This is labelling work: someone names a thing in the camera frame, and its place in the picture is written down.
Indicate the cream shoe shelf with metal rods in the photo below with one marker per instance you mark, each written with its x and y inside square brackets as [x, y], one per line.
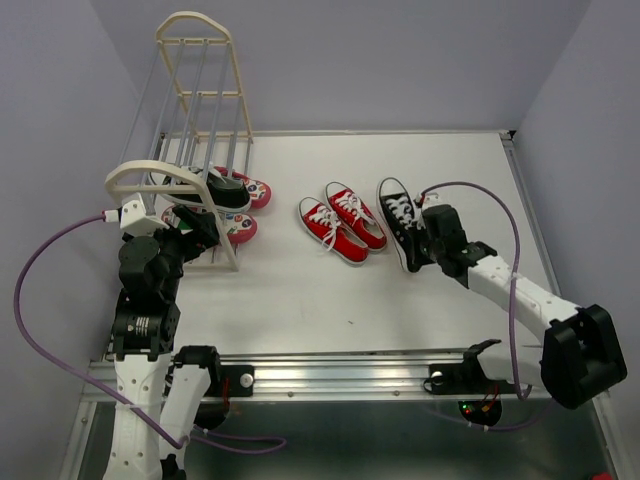
[191, 117]

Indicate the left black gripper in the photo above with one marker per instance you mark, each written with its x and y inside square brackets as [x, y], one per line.
[204, 233]

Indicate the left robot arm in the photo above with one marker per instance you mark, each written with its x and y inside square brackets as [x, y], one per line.
[160, 387]

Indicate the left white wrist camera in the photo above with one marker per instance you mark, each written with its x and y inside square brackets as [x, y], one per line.
[136, 217]

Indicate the pink sandal with green strap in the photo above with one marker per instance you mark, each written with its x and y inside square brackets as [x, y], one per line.
[240, 228]

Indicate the aluminium mounting rail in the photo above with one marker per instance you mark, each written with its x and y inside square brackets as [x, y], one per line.
[340, 378]

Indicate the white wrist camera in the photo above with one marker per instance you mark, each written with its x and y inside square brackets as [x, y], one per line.
[423, 202]
[136, 217]

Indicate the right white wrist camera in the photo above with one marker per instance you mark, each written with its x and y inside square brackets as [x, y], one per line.
[423, 202]

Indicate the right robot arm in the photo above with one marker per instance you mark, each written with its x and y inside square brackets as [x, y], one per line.
[580, 354]

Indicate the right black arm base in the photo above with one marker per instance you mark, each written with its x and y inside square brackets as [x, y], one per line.
[460, 385]

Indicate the black canvas sneaker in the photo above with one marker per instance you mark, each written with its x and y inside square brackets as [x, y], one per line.
[229, 195]
[399, 213]

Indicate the red canvas sneaker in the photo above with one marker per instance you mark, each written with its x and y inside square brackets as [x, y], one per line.
[324, 225]
[356, 215]

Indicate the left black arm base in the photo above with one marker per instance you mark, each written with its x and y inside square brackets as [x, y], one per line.
[233, 382]

